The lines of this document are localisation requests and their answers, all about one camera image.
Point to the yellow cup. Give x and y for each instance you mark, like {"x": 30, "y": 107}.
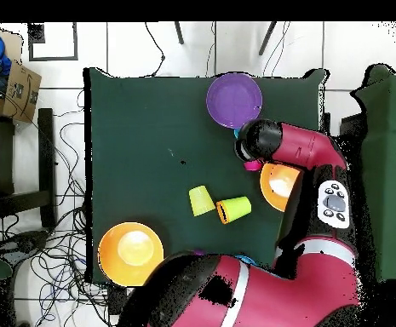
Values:
{"x": 201, "y": 201}

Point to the orange cup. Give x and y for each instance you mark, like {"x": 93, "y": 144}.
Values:
{"x": 225, "y": 218}

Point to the green cup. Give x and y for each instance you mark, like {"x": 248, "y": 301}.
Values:
{"x": 238, "y": 207}

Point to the red cup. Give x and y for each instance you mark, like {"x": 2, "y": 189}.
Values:
{"x": 252, "y": 166}

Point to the light blue opaque bowl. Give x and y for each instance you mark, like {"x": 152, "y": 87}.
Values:
{"x": 236, "y": 133}

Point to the purple cup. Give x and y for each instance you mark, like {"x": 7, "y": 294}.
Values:
{"x": 198, "y": 252}

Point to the large orange bowl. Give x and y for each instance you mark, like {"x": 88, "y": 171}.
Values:
{"x": 269, "y": 190}
{"x": 109, "y": 262}

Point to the purple bowl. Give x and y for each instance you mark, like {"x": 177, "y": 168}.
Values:
{"x": 233, "y": 100}

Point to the translucent blue bowl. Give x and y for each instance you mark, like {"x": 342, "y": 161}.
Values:
{"x": 247, "y": 260}

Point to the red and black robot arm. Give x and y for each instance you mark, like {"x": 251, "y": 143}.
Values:
{"x": 286, "y": 293}

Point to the dark green tablecloth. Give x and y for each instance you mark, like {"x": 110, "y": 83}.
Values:
{"x": 150, "y": 136}

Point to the black power brick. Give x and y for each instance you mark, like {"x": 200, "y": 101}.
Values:
{"x": 114, "y": 299}

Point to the black tripod leg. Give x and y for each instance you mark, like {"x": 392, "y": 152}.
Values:
{"x": 179, "y": 34}
{"x": 267, "y": 38}

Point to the black bench stand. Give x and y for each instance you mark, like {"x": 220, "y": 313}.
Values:
{"x": 46, "y": 153}

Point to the black monitor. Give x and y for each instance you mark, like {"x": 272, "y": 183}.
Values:
{"x": 351, "y": 124}

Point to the cardboard box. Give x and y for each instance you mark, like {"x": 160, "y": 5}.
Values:
{"x": 22, "y": 92}

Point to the black square frame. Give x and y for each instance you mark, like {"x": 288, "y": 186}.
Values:
{"x": 35, "y": 34}

